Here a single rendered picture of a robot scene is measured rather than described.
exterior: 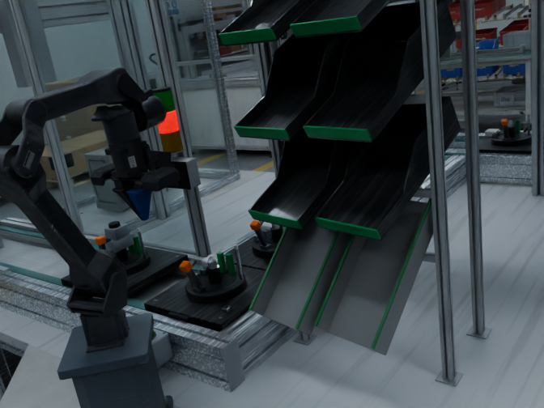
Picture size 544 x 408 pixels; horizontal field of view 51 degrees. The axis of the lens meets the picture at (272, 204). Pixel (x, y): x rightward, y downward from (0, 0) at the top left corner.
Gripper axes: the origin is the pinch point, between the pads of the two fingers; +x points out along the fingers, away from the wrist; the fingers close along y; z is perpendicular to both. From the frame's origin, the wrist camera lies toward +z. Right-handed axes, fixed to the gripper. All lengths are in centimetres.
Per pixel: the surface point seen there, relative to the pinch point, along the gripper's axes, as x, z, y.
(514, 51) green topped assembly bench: 66, 533, 80
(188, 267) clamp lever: 19.7, 10.5, 4.0
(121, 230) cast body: 18.9, 19.3, 36.9
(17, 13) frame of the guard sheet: -38, 35, 80
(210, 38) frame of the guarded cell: -17, 121, 88
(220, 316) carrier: 28.7, 8.4, -4.9
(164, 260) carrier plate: 29.8, 25.4, 30.6
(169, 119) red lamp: -7.3, 30.9, 22.0
